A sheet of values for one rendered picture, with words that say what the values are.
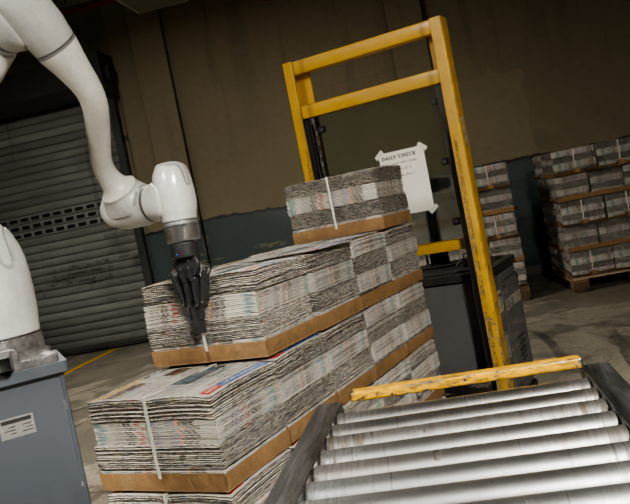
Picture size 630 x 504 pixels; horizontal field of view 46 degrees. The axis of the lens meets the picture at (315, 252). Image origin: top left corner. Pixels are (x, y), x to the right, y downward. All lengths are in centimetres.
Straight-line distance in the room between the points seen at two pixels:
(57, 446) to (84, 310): 826
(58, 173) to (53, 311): 172
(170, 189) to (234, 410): 58
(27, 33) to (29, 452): 86
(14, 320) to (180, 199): 64
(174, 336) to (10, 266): 72
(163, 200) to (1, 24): 54
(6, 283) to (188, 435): 56
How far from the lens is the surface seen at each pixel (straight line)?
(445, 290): 333
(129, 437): 185
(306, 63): 338
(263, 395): 184
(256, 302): 188
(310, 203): 276
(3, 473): 144
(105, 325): 959
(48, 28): 173
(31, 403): 142
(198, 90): 912
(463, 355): 337
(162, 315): 206
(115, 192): 198
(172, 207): 190
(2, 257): 143
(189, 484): 178
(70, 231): 965
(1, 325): 142
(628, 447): 107
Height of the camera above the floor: 117
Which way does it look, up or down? 3 degrees down
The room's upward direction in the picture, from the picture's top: 11 degrees counter-clockwise
